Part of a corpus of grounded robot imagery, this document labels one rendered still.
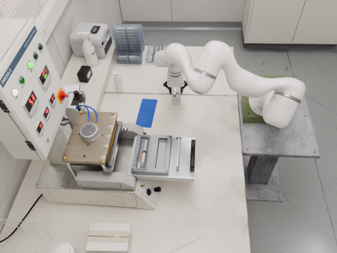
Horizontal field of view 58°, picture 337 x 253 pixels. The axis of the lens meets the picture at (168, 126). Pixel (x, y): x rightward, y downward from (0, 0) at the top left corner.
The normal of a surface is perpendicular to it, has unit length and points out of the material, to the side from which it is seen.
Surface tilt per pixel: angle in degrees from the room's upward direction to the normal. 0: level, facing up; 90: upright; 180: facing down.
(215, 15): 90
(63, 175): 0
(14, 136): 90
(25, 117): 90
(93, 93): 0
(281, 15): 90
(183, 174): 0
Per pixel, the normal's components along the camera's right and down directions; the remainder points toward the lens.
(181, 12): -0.08, 0.78
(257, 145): -0.04, -0.62
